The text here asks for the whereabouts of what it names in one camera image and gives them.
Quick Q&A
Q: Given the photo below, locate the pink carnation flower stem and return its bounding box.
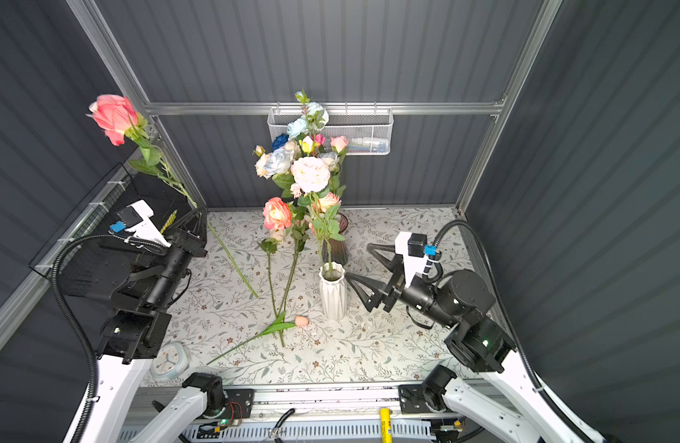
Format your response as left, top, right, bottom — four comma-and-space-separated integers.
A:
290, 136, 341, 227

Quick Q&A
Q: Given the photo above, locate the peach spray rose stem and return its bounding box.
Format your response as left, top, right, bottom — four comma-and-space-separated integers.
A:
308, 192, 345, 281

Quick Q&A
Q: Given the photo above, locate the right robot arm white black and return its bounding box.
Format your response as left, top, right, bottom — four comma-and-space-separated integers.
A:
345, 233, 615, 442

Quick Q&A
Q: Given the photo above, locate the yellow marker in black basket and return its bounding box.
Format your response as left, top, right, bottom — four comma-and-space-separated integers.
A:
160, 210, 177, 234

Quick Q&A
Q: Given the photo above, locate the white green peony stem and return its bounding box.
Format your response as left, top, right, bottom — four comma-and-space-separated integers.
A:
286, 90, 330, 140

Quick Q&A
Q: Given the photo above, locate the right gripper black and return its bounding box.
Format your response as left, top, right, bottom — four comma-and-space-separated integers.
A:
345, 242, 455, 330

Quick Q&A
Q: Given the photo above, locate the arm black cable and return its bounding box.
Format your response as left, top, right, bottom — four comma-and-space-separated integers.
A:
49, 233, 169, 443
432, 220, 612, 443

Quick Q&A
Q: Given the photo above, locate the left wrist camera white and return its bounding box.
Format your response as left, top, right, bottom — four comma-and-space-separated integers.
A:
110, 199, 171, 247

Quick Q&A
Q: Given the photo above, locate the black wire basket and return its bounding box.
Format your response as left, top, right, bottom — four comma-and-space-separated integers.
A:
29, 162, 194, 298

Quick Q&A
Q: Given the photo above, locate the bottle in white basket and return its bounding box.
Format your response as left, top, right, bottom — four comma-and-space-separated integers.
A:
347, 138, 391, 155

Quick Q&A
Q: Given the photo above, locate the pink glass vase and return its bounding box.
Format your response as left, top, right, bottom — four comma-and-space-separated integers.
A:
321, 212, 349, 266

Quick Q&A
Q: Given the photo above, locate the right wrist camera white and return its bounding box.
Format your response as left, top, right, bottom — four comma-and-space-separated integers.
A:
394, 232, 436, 287

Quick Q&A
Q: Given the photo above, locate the yellow tool at front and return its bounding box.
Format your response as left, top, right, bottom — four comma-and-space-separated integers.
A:
380, 408, 393, 443

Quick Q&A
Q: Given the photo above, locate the deep pink rose stem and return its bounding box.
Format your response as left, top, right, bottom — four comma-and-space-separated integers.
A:
87, 93, 259, 299

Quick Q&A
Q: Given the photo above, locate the white peony flower stem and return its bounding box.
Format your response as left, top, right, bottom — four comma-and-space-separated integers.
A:
254, 145, 271, 179

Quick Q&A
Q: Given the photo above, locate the small white clock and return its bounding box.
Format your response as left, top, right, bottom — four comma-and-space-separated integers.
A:
150, 343, 190, 382

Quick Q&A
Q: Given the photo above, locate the coral red rose stem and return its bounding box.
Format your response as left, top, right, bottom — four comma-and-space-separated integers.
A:
260, 198, 308, 314

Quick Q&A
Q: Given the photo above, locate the bundle of artificial flowers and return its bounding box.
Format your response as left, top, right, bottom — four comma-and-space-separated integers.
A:
259, 228, 288, 318

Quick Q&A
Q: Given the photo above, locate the white ribbed ceramic vase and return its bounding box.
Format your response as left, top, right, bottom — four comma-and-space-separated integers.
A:
320, 261, 347, 321

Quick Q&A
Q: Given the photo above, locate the light pink rose stem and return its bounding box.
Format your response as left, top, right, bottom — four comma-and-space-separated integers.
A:
331, 136, 348, 155

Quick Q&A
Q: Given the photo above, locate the floral patterned table mat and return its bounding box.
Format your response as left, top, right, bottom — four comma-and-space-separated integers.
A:
165, 212, 454, 385

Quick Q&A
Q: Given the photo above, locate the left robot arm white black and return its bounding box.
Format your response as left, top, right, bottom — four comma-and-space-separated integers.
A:
50, 200, 208, 442

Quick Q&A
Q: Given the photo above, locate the pale blue white rose stem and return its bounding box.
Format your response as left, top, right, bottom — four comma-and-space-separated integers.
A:
260, 148, 295, 190

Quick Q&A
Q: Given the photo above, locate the pink tulip stem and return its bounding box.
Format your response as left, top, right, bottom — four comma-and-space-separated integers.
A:
207, 311, 310, 365

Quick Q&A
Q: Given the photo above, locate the white wire mesh basket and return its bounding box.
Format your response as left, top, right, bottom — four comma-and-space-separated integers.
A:
267, 104, 394, 156

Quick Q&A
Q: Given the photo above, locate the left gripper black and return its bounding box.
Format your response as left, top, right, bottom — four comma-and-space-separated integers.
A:
147, 207, 207, 314

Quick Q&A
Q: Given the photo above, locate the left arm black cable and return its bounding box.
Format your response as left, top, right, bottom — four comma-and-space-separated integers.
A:
49, 233, 169, 443

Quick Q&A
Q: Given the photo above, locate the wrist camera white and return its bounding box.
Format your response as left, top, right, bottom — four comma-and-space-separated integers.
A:
110, 199, 171, 247
394, 232, 436, 287

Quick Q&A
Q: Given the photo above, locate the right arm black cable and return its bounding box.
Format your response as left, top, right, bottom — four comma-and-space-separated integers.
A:
432, 220, 612, 443

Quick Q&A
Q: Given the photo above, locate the magenta rose stem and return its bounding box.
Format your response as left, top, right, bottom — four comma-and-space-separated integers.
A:
313, 134, 325, 149

